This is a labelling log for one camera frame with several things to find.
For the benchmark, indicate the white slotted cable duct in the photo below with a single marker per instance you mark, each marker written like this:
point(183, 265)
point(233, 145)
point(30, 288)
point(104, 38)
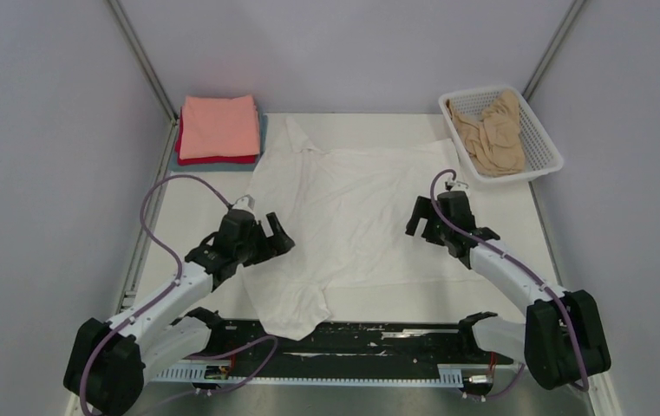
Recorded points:
point(185, 372)

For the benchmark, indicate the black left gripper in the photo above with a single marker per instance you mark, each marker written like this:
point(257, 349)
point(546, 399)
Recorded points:
point(279, 241)

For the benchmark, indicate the aluminium frame post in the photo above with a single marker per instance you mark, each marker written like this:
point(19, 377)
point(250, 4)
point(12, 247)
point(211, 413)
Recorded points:
point(559, 37)
point(132, 40)

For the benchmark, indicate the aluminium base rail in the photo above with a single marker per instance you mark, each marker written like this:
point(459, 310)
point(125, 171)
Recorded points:
point(364, 349)

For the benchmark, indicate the white t shirt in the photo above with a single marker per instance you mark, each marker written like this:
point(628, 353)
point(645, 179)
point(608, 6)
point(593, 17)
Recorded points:
point(346, 211)

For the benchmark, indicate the left aluminium frame post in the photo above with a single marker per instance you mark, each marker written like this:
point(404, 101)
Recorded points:
point(132, 40)

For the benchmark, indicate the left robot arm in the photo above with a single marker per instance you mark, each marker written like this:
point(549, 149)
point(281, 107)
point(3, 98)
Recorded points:
point(145, 327)

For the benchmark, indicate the folded blue t shirt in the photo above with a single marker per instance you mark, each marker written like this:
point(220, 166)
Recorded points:
point(174, 166)

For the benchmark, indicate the beige crumpled t shirt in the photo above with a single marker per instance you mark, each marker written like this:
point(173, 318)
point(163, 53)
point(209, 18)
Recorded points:
point(492, 141)

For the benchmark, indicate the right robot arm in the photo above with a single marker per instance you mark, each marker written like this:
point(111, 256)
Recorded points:
point(536, 310)

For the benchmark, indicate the white plastic basket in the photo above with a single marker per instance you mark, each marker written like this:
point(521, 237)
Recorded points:
point(542, 156)

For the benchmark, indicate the folded peach t shirt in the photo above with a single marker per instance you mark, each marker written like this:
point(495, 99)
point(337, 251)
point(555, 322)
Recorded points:
point(219, 127)

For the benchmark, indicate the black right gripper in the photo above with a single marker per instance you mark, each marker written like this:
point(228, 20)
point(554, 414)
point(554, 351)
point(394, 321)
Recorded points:
point(421, 211)

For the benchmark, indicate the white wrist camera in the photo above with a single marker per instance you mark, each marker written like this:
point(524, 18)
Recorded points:
point(456, 186)
point(244, 203)

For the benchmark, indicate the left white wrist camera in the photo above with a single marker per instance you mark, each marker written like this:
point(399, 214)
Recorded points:
point(244, 203)

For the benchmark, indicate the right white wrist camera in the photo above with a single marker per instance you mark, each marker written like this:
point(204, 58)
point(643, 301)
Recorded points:
point(456, 186)

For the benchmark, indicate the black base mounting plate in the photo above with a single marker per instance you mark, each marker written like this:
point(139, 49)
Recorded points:
point(346, 349)

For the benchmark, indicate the folded red t shirt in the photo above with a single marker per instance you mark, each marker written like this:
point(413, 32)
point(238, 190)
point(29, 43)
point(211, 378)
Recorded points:
point(212, 160)

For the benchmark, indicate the right aluminium frame post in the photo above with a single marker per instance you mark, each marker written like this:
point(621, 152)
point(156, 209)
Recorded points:
point(559, 37)

